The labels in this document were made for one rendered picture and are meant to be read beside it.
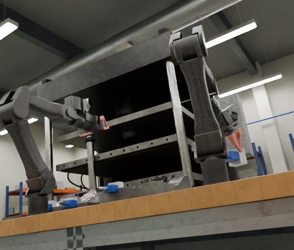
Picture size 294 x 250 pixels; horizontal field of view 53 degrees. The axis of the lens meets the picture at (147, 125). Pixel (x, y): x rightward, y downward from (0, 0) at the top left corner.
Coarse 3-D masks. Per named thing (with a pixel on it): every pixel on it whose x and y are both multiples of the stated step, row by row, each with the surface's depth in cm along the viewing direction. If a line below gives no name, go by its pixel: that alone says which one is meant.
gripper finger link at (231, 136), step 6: (222, 132) 99; (228, 132) 100; (234, 132) 98; (240, 132) 101; (228, 138) 98; (234, 138) 98; (240, 138) 101; (234, 144) 99; (240, 144) 101; (240, 150) 100
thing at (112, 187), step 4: (108, 184) 119; (112, 184) 118; (116, 184) 118; (120, 184) 118; (100, 188) 110; (104, 188) 112; (108, 188) 114; (112, 188) 113; (116, 188) 116; (104, 192) 115; (108, 192) 114; (112, 192) 116
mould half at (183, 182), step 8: (184, 176) 137; (144, 184) 111; (152, 184) 109; (160, 184) 112; (168, 184) 119; (176, 184) 129; (184, 184) 134; (120, 192) 115; (128, 192) 113; (136, 192) 112; (144, 192) 110; (152, 192) 109; (160, 192) 110; (104, 200) 118; (112, 200) 116
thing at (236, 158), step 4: (236, 148) 101; (228, 152) 98; (232, 152) 98; (236, 152) 100; (240, 152) 100; (244, 152) 102; (232, 156) 98; (236, 156) 99; (240, 156) 100; (244, 156) 101; (228, 160) 99; (232, 160) 100; (236, 160) 100; (240, 160) 99; (244, 160) 100; (232, 164) 101; (236, 164) 100; (240, 164) 101; (244, 164) 101
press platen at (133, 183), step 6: (168, 174) 195; (174, 174) 193; (180, 174) 191; (198, 174) 213; (138, 180) 204; (144, 180) 202; (168, 180) 194; (198, 180) 210; (126, 186) 208; (78, 192) 226; (60, 198) 234
